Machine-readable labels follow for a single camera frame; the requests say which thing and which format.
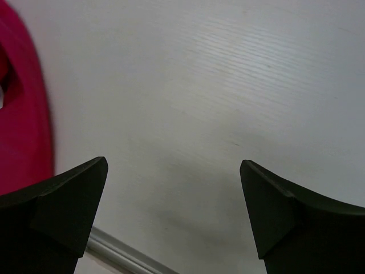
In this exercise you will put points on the aluminium table rail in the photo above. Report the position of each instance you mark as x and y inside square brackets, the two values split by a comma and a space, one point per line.
[121, 255]

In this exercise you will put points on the magenta t shirt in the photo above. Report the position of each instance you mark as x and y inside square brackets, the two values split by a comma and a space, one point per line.
[27, 153]

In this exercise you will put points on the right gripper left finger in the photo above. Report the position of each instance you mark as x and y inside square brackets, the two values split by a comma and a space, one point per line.
[45, 227]

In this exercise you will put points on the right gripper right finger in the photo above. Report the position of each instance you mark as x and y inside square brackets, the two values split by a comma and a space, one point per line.
[297, 230]

